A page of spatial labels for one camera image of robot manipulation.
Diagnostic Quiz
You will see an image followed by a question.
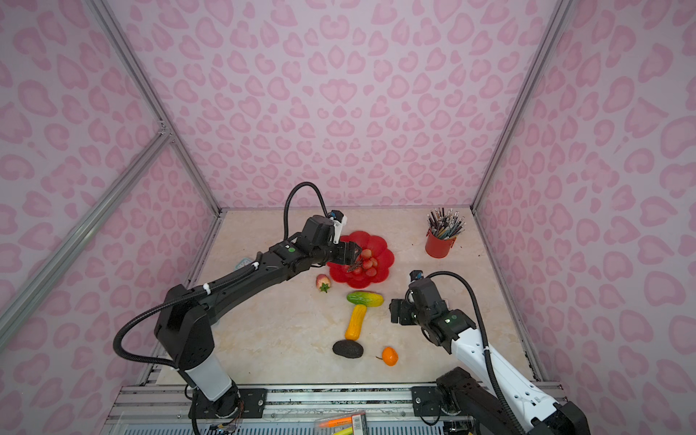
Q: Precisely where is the green-yellow fake mango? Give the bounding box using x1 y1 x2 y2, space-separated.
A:
346 291 384 307

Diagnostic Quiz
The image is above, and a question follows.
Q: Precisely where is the small fake orange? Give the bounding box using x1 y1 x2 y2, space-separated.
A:
377 346 399 367

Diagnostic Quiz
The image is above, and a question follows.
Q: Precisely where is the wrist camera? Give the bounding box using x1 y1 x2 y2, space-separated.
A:
410 270 424 283
329 210 347 244

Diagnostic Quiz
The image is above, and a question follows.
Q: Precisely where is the pink-red fake strawberry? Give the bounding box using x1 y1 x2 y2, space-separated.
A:
315 274 333 293

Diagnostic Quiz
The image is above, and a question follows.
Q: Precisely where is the red flower-shaped fruit bowl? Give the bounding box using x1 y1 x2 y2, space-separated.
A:
329 231 395 290

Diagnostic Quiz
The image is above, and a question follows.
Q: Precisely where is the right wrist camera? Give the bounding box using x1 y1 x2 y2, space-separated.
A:
410 270 424 283

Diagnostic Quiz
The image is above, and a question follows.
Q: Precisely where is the yellow fake fruit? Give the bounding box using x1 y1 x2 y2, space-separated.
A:
344 304 368 341

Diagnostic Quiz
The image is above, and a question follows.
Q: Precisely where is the dark fake avocado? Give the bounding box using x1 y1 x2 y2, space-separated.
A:
332 339 364 359

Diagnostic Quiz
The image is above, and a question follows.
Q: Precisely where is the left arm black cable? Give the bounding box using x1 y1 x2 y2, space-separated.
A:
112 181 331 369

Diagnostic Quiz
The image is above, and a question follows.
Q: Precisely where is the bundle of pencils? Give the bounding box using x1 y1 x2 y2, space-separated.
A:
427 208 465 240

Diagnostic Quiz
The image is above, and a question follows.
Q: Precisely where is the small teal clock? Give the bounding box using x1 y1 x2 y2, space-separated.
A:
235 257 253 271

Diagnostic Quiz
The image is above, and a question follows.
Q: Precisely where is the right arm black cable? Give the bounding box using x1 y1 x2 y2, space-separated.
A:
404 270 526 435

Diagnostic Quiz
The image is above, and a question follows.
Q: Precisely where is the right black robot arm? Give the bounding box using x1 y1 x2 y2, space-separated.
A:
389 270 591 434

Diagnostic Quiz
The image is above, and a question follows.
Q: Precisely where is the red lychee bunch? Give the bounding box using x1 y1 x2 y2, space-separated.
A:
347 249 379 277

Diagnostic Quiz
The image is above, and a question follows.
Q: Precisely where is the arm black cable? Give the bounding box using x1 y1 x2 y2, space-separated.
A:
112 181 331 369
404 270 526 435

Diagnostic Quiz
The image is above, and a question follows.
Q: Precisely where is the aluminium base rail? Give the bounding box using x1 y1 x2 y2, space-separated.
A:
102 382 473 434

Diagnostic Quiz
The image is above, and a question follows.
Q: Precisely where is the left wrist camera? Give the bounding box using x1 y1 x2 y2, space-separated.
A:
329 210 347 244

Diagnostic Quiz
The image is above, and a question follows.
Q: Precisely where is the clear box with markers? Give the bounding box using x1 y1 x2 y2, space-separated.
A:
314 411 369 435

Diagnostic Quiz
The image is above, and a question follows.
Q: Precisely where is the red pencil bucket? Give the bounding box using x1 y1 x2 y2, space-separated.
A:
425 231 457 259

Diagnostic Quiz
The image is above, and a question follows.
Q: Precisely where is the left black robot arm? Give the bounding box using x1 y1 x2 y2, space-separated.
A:
154 210 361 420

